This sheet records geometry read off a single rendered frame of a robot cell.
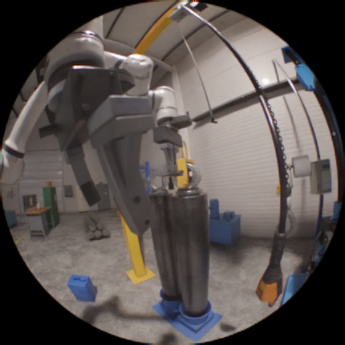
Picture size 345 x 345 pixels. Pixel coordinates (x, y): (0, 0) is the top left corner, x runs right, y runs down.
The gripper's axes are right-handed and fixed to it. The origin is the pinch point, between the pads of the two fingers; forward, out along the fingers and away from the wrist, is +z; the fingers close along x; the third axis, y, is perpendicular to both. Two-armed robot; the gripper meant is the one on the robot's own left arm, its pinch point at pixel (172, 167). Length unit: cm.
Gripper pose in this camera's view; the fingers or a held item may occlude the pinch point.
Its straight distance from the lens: 42.4
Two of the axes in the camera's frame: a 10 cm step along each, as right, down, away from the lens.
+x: -4.8, -0.3, -8.8
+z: 1.0, 9.9, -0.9
